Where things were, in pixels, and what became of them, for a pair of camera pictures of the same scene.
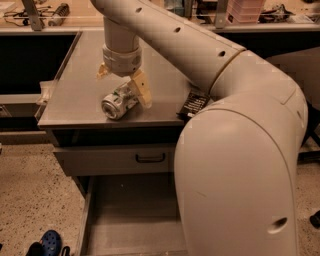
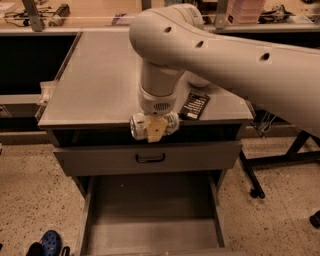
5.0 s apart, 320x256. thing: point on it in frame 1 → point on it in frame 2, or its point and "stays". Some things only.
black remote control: (193, 103) stays
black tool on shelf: (59, 15) stays
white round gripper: (120, 62) → (157, 103)
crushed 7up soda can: (116, 104) → (153, 128)
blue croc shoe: (51, 243) stays
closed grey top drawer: (118, 159) stays
